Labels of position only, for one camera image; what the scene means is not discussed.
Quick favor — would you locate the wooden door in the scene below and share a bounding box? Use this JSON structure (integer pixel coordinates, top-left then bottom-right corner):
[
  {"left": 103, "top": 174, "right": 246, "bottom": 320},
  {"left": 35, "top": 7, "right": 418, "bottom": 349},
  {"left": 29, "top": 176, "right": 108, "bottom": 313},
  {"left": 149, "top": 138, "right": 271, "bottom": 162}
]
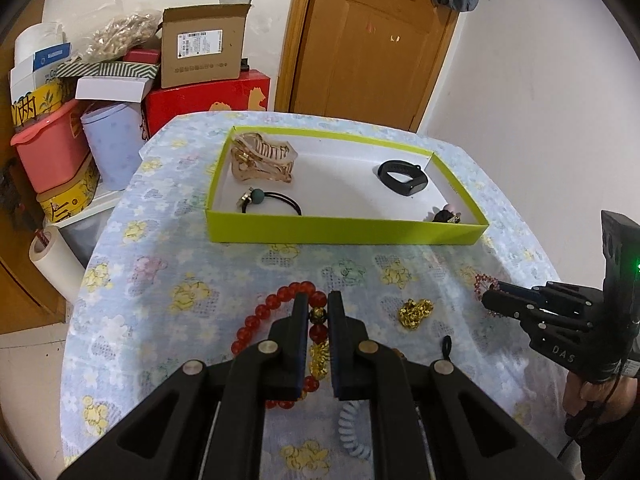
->
[{"left": 274, "top": 0, "right": 461, "bottom": 133}]

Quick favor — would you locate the black cable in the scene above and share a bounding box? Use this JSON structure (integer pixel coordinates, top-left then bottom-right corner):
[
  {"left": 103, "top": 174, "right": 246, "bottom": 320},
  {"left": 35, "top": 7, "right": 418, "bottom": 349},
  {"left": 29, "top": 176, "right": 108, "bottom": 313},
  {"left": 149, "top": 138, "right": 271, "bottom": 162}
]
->
[{"left": 557, "top": 375, "right": 628, "bottom": 461}]

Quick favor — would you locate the blue and white box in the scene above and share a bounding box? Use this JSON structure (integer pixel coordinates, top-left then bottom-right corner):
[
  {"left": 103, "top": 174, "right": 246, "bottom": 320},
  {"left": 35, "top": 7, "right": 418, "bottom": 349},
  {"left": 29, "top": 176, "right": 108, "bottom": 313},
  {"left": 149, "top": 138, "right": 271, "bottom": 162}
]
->
[{"left": 10, "top": 42, "right": 73, "bottom": 96}]

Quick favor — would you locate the white roll brown core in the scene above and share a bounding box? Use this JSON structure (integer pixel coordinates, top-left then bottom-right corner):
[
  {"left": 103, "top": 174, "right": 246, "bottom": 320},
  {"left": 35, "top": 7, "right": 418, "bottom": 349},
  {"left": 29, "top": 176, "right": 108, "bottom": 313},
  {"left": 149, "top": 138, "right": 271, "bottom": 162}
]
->
[{"left": 29, "top": 225, "right": 85, "bottom": 302}]

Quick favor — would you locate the beige hair claw clip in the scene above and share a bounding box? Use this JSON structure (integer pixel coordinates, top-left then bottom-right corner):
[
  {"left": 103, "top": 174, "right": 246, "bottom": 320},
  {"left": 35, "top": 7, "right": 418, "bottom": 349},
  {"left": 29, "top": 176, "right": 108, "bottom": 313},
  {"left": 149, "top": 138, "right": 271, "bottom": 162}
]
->
[{"left": 230, "top": 131, "right": 298, "bottom": 183}]

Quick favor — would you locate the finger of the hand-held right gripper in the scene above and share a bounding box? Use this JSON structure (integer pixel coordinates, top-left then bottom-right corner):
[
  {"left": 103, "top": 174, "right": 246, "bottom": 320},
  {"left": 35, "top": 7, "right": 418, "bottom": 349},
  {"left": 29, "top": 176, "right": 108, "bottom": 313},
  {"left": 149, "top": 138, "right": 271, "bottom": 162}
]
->
[
  {"left": 481, "top": 289, "right": 594, "bottom": 333},
  {"left": 497, "top": 281, "right": 603, "bottom": 311}
]

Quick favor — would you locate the red bead bracelet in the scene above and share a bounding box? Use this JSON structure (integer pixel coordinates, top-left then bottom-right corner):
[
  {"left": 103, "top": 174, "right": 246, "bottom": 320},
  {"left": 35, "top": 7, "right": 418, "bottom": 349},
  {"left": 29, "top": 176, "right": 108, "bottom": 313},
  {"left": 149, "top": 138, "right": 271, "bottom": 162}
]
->
[{"left": 230, "top": 282, "right": 331, "bottom": 409}]

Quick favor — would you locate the person's right hand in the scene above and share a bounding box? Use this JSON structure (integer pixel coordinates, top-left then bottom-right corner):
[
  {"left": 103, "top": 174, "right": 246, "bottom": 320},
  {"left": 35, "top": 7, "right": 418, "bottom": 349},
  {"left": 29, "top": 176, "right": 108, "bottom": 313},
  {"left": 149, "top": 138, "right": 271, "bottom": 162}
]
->
[{"left": 562, "top": 364, "right": 640, "bottom": 424}]

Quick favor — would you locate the lime green shallow box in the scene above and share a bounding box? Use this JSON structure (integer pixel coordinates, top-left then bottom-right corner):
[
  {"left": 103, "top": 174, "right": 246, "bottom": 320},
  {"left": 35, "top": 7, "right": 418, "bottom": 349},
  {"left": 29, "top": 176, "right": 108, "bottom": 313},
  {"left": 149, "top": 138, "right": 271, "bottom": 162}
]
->
[{"left": 205, "top": 126, "right": 490, "bottom": 246}]

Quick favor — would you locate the pink plastic basket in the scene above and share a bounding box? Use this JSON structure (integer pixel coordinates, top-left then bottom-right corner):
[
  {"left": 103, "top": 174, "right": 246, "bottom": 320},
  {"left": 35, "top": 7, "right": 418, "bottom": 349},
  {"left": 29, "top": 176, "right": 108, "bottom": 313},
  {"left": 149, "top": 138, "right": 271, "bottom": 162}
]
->
[{"left": 11, "top": 99, "right": 91, "bottom": 195}]

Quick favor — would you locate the dark red thin bracelet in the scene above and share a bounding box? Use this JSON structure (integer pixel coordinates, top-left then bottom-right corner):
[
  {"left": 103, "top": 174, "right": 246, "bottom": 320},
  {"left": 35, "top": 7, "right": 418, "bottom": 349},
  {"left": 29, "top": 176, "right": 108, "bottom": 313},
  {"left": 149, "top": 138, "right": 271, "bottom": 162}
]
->
[{"left": 474, "top": 274, "right": 506, "bottom": 317}]

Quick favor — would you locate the gold chain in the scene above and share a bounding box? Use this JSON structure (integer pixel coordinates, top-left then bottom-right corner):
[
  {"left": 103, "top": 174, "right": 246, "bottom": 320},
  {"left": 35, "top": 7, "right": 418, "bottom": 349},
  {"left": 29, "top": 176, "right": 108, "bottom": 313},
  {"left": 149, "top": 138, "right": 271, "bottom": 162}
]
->
[{"left": 397, "top": 298, "right": 434, "bottom": 333}]

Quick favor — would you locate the yellow printed tin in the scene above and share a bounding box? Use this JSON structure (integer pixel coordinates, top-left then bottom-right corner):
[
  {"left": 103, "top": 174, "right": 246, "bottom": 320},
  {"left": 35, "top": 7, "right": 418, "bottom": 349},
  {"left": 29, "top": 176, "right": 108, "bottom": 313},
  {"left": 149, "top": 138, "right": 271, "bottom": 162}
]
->
[
  {"left": 10, "top": 80, "right": 76, "bottom": 133},
  {"left": 36, "top": 155, "right": 101, "bottom": 224}
]

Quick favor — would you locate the clear bag of nuts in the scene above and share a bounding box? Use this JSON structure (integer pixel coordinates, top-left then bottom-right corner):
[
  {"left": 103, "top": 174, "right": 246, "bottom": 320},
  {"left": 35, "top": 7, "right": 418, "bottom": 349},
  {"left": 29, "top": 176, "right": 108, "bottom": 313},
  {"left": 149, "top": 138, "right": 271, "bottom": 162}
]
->
[{"left": 82, "top": 12, "right": 163, "bottom": 61}]

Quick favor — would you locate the clear storage bin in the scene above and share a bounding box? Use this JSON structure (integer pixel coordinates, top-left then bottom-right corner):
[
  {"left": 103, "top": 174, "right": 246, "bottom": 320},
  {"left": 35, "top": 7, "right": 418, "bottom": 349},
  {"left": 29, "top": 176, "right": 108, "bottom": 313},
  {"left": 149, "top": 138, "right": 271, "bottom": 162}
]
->
[{"left": 57, "top": 180, "right": 128, "bottom": 261}]

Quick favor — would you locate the blue floral tablecloth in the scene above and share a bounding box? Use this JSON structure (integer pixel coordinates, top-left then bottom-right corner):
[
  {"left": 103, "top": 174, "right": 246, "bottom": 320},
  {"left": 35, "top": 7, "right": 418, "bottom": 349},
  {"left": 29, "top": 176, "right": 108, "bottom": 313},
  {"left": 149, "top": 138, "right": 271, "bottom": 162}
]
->
[{"left": 60, "top": 110, "right": 568, "bottom": 476}]

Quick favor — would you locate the small dark hair clip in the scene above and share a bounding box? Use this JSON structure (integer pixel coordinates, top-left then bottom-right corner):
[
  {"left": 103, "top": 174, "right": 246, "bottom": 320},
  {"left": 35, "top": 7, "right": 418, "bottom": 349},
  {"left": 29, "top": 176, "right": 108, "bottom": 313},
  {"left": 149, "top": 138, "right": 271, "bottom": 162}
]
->
[{"left": 424, "top": 203, "right": 463, "bottom": 224}]

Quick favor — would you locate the black hair tie green bead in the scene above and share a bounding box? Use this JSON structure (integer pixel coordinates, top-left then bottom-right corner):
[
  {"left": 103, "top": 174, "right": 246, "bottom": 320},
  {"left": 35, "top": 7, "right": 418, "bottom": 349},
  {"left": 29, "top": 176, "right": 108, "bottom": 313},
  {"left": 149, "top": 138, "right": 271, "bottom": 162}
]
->
[{"left": 237, "top": 187, "right": 303, "bottom": 217}]

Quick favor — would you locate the dark brown bundle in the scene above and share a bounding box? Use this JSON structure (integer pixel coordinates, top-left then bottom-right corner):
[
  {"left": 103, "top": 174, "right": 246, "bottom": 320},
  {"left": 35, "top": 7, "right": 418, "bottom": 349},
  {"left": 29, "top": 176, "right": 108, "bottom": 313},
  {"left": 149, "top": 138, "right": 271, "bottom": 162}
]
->
[{"left": 0, "top": 160, "right": 31, "bottom": 233}]

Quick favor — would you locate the light blue cylinder container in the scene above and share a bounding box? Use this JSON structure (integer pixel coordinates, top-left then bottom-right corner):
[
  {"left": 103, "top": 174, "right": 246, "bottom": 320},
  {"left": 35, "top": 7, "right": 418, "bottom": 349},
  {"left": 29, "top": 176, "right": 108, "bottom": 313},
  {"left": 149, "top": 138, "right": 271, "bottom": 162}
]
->
[{"left": 80, "top": 101, "right": 143, "bottom": 192}]

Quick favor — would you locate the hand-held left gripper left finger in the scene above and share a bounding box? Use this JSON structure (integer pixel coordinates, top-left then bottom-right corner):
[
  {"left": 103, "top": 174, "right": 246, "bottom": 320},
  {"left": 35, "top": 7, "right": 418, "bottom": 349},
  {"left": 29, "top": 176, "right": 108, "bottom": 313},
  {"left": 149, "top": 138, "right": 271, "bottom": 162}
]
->
[{"left": 57, "top": 292, "right": 311, "bottom": 480}]

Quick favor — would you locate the large red box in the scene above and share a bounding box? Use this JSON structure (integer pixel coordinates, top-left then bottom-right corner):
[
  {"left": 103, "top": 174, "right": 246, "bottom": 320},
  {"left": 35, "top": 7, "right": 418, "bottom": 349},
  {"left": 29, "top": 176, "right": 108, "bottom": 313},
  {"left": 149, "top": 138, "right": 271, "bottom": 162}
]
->
[{"left": 141, "top": 69, "right": 272, "bottom": 141}]

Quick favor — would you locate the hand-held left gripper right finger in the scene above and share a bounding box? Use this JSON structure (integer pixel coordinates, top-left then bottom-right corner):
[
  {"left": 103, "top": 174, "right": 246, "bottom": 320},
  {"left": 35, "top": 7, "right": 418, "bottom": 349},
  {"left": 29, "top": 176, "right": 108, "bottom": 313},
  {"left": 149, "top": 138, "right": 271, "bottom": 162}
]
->
[{"left": 327, "top": 290, "right": 576, "bottom": 480}]

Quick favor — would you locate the small dark red box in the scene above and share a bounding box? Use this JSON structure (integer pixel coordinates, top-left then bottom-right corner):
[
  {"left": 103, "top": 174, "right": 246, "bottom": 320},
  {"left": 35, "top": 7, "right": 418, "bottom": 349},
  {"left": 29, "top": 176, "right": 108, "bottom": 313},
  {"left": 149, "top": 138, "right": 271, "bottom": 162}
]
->
[{"left": 122, "top": 47, "right": 162, "bottom": 64}]

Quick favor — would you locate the blue spiral hair tie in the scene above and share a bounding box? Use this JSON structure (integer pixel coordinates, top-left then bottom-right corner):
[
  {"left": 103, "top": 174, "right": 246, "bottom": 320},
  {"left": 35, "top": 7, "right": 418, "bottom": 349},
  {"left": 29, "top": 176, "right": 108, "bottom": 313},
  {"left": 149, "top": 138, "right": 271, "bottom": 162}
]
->
[{"left": 337, "top": 400, "right": 375, "bottom": 459}]

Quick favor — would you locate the wooden wardrobe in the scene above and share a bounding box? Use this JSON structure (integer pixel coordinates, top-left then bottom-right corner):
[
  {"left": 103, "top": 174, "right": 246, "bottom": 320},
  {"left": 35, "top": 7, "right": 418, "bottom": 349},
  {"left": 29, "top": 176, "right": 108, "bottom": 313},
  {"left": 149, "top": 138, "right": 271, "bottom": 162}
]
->
[{"left": 0, "top": 0, "right": 71, "bottom": 336}]

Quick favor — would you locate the green striped box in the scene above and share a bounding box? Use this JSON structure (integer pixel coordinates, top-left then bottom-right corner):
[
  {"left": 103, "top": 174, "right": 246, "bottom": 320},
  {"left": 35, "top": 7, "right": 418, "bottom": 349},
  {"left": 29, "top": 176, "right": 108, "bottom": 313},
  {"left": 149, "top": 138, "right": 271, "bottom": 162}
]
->
[{"left": 55, "top": 60, "right": 162, "bottom": 80}]

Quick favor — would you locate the white flat box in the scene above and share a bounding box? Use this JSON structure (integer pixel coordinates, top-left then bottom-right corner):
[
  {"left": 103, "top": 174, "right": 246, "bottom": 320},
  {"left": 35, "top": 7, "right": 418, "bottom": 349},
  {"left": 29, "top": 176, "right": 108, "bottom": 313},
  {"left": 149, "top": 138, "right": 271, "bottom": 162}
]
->
[{"left": 75, "top": 76, "right": 156, "bottom": 103}]

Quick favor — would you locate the brown cardboard box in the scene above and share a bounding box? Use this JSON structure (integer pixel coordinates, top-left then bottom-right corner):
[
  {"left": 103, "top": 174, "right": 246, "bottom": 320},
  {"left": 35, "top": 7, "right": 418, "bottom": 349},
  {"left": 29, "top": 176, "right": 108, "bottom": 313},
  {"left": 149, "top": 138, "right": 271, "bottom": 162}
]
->
[{"left": 160, "top": 2, "right": 252, "bottom": 90}]

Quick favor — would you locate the white paper roll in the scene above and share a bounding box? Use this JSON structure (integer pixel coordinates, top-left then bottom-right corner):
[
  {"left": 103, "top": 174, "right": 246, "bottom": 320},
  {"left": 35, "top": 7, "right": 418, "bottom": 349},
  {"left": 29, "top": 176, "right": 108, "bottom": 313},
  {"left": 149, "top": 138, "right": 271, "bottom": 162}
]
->
[{"left": 14, "top": 22, "right": 66, "bottom": 66}]

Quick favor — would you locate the person's right forearm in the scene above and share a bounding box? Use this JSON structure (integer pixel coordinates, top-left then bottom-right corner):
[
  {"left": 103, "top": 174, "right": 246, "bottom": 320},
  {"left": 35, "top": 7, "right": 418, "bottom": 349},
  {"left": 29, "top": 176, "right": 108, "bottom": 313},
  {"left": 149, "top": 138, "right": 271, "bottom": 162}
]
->
[{"left": 565, "top": 410, "right": 640, "bottom": 480}]

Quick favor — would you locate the black fitness band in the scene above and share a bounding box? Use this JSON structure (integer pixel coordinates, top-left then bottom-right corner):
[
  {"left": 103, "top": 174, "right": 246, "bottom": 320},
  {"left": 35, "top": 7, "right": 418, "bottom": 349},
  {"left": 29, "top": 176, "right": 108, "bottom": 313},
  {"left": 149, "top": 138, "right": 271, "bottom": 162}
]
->
[{"left": 376, "top": 159, "right": 428, "bottom": 197}]

